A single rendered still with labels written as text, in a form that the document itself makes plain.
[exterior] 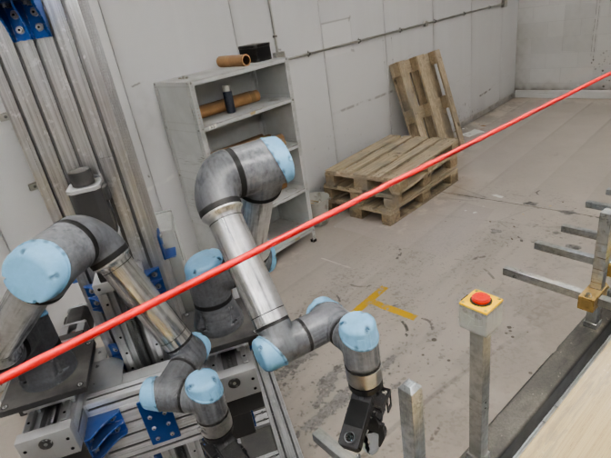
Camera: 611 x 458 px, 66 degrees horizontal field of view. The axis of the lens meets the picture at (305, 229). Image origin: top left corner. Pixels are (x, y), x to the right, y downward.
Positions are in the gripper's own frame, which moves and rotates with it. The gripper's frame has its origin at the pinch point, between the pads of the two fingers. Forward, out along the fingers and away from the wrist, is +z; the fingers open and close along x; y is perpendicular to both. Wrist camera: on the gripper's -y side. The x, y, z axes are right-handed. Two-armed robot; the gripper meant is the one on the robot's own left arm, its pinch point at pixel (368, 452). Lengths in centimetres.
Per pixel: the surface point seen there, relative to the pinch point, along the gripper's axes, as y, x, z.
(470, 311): 24.2, -16.9, -25.9
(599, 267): 95, -44, 0
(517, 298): 208, -8, 95
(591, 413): 34, -43, 5
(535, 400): 54, -30, 25
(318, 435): 8.5, 19.4, 12.8
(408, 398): 1.0, -9.9, -19.3
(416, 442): 1.4, -10.9, -6.8
